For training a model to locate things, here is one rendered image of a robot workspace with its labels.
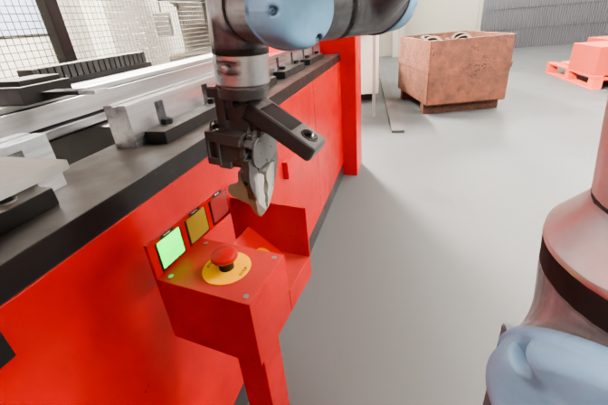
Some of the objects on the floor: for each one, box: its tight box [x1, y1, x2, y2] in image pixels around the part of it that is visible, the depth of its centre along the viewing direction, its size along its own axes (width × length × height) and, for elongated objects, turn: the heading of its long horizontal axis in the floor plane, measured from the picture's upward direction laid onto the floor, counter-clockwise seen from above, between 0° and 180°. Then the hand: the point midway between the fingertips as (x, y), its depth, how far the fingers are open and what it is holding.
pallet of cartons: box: [546, 36, 608, 89], centre depth 457 cm, size 136×93×50 cm
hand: (264, 209), depth 55 cm, fingers closed
